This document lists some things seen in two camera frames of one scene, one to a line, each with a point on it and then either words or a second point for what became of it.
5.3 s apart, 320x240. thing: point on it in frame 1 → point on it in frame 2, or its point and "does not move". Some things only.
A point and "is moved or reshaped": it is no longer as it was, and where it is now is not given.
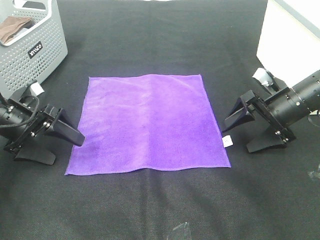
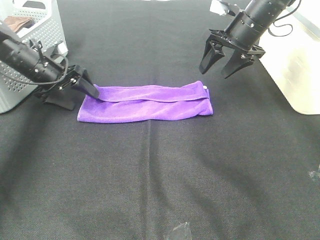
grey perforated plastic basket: (37, 52) does not move
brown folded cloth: (8, 25) does not move
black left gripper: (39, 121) → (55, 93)
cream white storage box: (289, 44) does not move
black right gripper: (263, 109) → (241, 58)
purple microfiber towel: (162, 122) is moved or reshaped
